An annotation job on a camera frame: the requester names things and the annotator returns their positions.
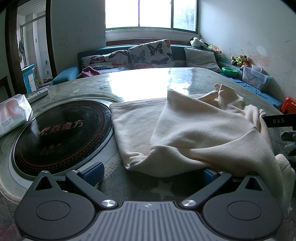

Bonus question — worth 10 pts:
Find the panda plush toy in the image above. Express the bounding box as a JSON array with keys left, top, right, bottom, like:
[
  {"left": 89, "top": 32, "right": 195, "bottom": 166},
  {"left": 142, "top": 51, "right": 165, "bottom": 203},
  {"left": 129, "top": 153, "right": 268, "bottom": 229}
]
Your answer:
[{"left": 190, "top": 37, "right": 208, "bottom": 49}]

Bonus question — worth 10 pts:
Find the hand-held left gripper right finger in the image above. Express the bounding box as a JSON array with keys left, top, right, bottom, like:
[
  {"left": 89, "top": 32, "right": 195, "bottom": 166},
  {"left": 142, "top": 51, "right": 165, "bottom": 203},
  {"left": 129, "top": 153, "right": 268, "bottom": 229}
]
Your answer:
[{"left": 180, "top": 169, "right": 270, "bottom": 209}]

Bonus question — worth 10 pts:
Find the clear plastic storage box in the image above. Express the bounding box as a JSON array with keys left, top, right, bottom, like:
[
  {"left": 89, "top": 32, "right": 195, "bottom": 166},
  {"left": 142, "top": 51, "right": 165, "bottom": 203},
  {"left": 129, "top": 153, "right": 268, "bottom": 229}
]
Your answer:
[{"left": 242, "top": 64, "right": 272, "bottom": 91}]

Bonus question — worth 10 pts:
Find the flat butterfly print pillow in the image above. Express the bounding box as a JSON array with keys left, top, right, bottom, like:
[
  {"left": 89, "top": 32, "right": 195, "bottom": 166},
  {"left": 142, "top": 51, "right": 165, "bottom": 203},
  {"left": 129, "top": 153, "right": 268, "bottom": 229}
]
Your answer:
[{"left": 80, "top": 50, "right": 130, "bottom": 72}]

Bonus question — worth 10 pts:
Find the dark wooden door frame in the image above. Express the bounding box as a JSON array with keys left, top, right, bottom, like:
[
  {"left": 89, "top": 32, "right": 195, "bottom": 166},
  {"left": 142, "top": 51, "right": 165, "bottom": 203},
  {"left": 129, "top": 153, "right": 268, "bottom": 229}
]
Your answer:
[{"left": 5, "top": 0, "right": 58, "bottom": 94}]

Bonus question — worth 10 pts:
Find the hanging dark cloth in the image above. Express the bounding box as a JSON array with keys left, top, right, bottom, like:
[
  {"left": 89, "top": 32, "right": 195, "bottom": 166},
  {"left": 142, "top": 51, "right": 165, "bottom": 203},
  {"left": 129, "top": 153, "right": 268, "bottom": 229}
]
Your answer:
[{"left": 18, "top": 39, "right": 25, "bottom": 63}]

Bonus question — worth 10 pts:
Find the person's right hand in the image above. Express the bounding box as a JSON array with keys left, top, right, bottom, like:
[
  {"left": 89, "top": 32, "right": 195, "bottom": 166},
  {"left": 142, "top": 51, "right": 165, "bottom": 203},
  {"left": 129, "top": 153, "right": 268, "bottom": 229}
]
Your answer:
[{"left": 280, "top": 130, "right": 296, "bottom": 158}]

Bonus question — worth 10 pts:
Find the large butterfly print pillow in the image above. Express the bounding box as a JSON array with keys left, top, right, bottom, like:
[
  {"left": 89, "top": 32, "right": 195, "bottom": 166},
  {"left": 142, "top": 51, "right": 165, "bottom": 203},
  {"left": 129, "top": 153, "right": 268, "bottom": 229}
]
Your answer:
[{"left": 128, "top": 39, "right": 175, "bottom": 69}]

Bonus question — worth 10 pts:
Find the blue corner sofa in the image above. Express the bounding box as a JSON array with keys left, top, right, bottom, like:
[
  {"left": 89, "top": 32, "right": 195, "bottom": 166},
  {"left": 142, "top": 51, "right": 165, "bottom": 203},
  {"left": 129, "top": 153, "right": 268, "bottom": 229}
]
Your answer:
[{"left": 50, "top": 44, "right": 284, "bottom": 112}]

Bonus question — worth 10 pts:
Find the pink cloth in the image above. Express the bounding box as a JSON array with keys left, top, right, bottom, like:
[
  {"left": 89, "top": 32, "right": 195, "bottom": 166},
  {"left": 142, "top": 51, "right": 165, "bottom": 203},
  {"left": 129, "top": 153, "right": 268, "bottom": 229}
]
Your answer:
[{"left": 81, "top": 66, "right": 101, "bottom": 79}]

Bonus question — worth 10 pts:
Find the grey pillow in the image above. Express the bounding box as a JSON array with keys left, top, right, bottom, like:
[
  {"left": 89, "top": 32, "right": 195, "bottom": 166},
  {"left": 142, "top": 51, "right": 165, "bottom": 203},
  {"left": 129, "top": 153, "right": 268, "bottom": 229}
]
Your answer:
[{"left": 184, "top": 47, "right": 222, "bottom": 73}]

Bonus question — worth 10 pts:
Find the black round induction cooktop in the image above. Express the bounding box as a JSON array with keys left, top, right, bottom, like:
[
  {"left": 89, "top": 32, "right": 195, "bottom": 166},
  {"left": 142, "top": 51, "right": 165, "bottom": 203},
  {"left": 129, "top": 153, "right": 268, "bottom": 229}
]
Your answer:
[{"left": 9, "top": 99, "right": 115, "bottom": 182}]

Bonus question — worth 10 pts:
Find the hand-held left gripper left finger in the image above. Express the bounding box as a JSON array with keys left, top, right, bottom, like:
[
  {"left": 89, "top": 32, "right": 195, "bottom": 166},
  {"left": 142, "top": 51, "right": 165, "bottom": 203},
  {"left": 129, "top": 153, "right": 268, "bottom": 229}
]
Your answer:
[{"left": 28, "top": 162, "right": 119, "bottom": 210}]

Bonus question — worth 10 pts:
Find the blue white cabinet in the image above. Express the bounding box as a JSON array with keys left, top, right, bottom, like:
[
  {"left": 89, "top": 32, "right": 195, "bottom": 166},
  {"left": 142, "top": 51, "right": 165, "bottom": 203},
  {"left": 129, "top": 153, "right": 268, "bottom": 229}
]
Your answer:
[{"left": 21, "top": 64, "right": 38, "bottom": 92}]

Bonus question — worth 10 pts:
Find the window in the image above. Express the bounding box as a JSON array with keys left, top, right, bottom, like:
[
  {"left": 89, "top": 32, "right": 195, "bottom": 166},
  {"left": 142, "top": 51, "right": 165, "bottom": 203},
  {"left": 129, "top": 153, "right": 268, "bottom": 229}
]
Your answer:
[{"left": 105, "top": 0, "right": 199, "bottom": 32}]

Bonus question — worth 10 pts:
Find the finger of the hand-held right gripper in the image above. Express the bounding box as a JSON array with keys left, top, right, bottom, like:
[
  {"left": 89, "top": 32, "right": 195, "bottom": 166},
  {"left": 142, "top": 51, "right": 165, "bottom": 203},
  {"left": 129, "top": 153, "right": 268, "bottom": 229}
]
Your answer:
[{"left": 262, "top": 113, "right": 296, "bottom": 128}]

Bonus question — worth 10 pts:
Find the green bowl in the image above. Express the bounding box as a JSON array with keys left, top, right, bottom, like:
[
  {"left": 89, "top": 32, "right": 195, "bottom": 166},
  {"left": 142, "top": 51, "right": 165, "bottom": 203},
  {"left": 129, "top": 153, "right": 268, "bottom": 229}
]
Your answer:
[{"left": 221, "top": 67, "right": 238, "bottom": 77}]

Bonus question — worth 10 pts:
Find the red plastic stool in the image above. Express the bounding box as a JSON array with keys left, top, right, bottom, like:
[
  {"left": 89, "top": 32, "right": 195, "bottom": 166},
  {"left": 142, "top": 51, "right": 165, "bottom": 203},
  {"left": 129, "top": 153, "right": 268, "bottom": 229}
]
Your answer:
[{"left": 281, "top": 97, "right": 296, "bottom": 114}]

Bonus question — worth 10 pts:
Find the cream fleece garment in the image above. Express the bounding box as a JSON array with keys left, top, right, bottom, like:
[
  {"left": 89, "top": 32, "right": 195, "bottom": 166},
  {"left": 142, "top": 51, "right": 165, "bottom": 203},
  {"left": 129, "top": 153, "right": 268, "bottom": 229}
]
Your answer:
[{"left": 109, "top": 83, "right": 296, "bottom": 211}]

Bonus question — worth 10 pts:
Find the white tissue pack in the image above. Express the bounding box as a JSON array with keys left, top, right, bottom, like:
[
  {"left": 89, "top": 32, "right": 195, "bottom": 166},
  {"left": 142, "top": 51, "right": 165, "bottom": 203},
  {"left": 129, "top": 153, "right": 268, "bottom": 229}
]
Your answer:
[{"left": 0, "top": 94, "right": 33, "bottom": 138}]

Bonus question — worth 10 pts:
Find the grey remote control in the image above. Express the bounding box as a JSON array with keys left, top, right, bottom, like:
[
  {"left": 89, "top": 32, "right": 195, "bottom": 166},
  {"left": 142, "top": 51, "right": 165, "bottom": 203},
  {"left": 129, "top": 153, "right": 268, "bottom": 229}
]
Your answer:
[{"left": 24, "top": 89, "right": 49, "bottom": 103}]

